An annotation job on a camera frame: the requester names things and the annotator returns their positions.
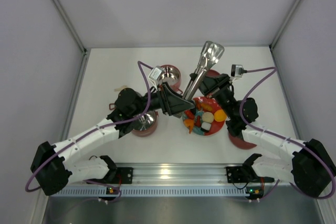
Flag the pink steel bowl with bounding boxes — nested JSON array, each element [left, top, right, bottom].
[[159, 65, 181, 91], [132, 111, 159, 137]]

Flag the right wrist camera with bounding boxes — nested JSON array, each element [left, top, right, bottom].
[[230, 64, 247, 78]]

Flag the white sushi roll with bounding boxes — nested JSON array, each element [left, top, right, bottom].
[[201, 122, 212, 133]]

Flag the pink steel bowl far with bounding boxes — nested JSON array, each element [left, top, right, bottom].
[[159, 65, 181, 91]]

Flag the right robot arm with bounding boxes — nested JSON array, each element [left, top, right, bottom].
[[199, 74, 335, 199]]

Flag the grey lunch box lid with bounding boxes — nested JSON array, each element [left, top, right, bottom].
[[108, 99, 117, 111]]

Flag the steamed bun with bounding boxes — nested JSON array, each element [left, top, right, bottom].
[[202, 112, 214, 124]]

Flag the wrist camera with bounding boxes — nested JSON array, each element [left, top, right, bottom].
[[148, 66, 164, 86], [230, 64, 247, 78]]

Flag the purple cable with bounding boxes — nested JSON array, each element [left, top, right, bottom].
[[238, 66, 336, 198], [25, 60, 163, 193]]

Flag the pink steel bowl near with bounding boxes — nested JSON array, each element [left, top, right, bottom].
[[132, 111, 159, 137]]

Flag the slotted cable duct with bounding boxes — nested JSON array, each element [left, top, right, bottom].
[[53, 186, 249, 197]]

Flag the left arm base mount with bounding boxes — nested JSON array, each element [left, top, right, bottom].
[[100, 155, 133, 184]]

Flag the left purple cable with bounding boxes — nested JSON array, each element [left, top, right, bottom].
[[25, 60, 163, 193]]

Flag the red sausage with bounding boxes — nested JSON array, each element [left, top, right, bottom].
[[184, 110, 195, 121]]

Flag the red and teal plate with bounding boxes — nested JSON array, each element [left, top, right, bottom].
[[182, 97, 225, 136]]

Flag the salmon piece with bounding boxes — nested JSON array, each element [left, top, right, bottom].
[[183, 119, 194, 129]]

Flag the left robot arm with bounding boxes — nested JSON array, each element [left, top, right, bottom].
[[30, 83, 195, 196]]

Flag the beige toy piece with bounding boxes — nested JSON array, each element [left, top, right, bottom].
[[114, 85, 128, 92]]

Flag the aluminium rail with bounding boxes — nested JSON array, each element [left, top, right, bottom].
[[117, 163, 241, 186]]

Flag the steel serving tongs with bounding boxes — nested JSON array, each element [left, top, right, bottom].
[[182, 41, 225, 100]]

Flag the dark red lid near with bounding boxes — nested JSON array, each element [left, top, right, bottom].
[[228, 131, 257, 150]]

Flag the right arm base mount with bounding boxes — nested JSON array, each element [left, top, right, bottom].
[[226, 154, 262, 184]]

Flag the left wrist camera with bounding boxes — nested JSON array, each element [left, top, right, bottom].
[[148, 66, 164, 86]]

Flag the dark red lid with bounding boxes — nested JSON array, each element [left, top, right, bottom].
[[228, 131, 257, 150], [206, 69, 220, 77]]

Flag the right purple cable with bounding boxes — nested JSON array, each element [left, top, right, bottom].
[[238, 66, 336, 198]]

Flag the dark red lid far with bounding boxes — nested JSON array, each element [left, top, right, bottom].
[[206, 69, 220, 77]]

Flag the fried orange piece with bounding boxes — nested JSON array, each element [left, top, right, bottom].
[[201, 103, 213, 112]]

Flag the orange half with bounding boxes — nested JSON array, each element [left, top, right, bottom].
[[214, 109, 227, 122]]

